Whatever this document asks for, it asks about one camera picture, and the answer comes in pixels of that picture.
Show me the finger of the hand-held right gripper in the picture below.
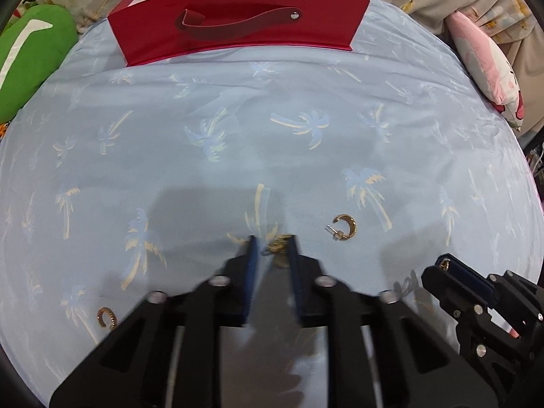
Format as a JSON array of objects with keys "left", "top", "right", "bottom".
[
  {"left": 437, "top": 254, "right": 517, "bottom": 307},
  {"left": 421, "top": 265, "right": 489, "bottom": 332}
]

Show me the red cardboard box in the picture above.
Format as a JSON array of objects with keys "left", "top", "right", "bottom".
[{"left": 107, "top": 0, "right": 370, "bottom": 67}]

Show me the colourful printed blanket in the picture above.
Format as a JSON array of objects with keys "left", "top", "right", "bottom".
[{"left": 8, "top": 0, "right": 40, "bottom": 22}]

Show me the green pillow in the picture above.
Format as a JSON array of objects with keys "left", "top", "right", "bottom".
[{"left": 0, "top": 4, "right": 79, "bottom": 123}]

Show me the gold hoop earring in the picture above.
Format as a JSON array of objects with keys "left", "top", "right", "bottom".
[
  {"left": 96, "top": 307, "right": 117, "bottom": 331},
  {"left": 326, "top": 214, "right": 358, "bottom": 241}
]

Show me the blue palm print bedsheet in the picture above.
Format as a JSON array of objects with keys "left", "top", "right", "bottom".
[{"left": 0, "top": 0, "right": 544, "bottom": 408}]

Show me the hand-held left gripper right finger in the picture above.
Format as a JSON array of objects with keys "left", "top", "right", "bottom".
[{"left": 289, "top": 234, "right": 500, "bottom": 408}]

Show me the gold earring cluster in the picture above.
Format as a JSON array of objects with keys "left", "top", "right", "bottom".
[{"left": 266, "top": 236, "right": 294, "bottom": 268}]

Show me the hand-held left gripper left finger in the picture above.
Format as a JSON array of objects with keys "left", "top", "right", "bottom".
[{"left": 49, "top": 235, "right": 260, "bottom": 408}]

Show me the pink cartoon pillow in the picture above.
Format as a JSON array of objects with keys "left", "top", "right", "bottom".
[{"left": 444, "top": 10, "right": 525, "bottom": 132}]

